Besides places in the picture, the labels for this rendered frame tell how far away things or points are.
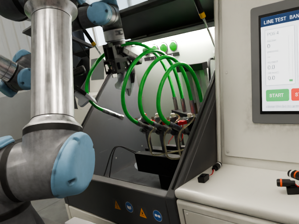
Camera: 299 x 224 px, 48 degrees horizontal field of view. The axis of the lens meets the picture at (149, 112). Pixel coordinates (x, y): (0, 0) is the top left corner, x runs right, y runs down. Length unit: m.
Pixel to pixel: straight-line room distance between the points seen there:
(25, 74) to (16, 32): 7.23
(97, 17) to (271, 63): 0.57
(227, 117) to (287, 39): 0.30
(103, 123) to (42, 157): 1.02
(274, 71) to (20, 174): 0.72
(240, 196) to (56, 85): 0.53
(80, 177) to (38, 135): 0.11
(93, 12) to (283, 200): 0.80
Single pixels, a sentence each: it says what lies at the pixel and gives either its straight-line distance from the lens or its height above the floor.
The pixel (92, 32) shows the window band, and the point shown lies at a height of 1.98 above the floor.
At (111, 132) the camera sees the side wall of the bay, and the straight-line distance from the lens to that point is 1.66.
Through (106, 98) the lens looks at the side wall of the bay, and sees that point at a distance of 1.64.
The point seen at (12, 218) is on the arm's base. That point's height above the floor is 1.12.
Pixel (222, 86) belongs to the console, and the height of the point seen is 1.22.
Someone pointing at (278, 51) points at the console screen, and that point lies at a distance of 1.03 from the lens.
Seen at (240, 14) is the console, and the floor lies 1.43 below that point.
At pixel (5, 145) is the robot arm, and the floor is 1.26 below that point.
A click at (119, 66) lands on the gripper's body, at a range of 1.27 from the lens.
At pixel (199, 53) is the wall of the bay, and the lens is 1.48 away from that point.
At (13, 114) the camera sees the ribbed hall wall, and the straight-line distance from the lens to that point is 8.18.
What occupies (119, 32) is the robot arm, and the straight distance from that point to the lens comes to 1.28.
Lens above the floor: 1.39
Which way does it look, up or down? 10 degrees down
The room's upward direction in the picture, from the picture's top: 11 degrees counter-clockwise
